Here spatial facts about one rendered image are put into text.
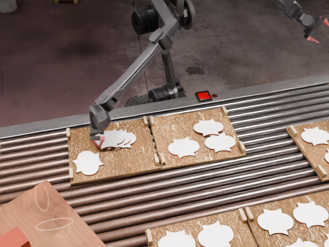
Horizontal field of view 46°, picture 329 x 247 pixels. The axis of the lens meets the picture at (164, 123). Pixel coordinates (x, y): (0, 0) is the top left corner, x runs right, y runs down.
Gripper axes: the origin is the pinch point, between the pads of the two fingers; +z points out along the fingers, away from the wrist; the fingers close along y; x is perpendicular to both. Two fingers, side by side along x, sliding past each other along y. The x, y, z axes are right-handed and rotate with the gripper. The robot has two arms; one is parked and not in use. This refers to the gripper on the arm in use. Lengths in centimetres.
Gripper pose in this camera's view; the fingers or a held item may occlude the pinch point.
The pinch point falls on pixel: (99, 138)
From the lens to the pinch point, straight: 191.1
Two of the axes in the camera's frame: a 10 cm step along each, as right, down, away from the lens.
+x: -9.9, 0.7, -1.0
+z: -0.2, 7.4, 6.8
